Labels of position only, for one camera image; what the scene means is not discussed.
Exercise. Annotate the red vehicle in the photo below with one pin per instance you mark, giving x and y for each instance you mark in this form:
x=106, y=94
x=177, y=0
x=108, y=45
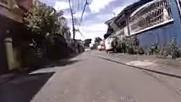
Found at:
x=100, y=46

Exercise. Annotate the white vehicle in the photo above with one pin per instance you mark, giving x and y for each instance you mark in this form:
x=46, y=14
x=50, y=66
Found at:
x=109, y=44

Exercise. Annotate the grey asphalt road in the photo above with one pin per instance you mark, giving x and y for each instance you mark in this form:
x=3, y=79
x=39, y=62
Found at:
x=93, y=87

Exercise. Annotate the utility pole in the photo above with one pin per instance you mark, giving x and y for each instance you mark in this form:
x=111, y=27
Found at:
x=72, y=19

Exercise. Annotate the row of bushes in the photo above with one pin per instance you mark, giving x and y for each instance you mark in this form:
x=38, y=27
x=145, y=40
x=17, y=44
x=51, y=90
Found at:
x=129, y=45

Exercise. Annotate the building with dark roof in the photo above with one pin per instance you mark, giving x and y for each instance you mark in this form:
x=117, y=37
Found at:
x=118, y=23

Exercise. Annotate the green trees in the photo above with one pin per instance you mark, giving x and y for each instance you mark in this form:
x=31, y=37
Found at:
x=40, y=20

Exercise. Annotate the blue wall with white railing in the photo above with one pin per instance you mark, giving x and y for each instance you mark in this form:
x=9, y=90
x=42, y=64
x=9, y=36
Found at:
x=157, y=36

